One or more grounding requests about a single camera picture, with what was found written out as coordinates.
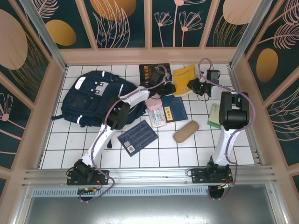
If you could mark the yellow book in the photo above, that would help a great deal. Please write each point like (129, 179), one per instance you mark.
(183, 79)

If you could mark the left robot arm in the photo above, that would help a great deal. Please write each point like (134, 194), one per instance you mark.
(137, 95)

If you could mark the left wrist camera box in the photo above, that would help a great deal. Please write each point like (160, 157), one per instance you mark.
(156, 77)

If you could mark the black book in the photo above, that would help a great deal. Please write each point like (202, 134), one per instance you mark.
(146, 72)

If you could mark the navy blue backpack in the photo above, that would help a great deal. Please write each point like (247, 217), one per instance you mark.
(88, 105)

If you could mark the pink pencil case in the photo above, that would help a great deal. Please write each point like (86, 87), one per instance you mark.
(153, 103)

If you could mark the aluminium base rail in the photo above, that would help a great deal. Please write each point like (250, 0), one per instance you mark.
(149, 173)

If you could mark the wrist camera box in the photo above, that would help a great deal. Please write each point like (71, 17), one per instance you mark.
(156, 77)
(213, 77)

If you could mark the aluminium frame post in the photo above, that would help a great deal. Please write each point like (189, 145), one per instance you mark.
(45, 35)
(250, 32)

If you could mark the light green notebook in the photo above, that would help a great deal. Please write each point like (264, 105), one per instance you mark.
(213, 117)

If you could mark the navy notebook with yellow label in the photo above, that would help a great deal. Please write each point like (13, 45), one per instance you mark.
(175, 108)

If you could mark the clear plastic supplies pouch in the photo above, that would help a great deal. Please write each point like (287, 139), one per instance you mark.
(158, 117)

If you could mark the tan felt case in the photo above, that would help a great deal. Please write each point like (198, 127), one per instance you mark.
(186, 131)

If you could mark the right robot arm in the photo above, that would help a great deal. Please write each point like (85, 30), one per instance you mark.
(233, 112)

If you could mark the dark blue printed booklet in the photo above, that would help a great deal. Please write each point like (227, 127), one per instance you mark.
(137, 137)

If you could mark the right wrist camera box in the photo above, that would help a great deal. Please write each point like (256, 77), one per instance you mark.
(213, 77)

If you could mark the grey steel sheet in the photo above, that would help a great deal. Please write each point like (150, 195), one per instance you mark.
(149, 210)

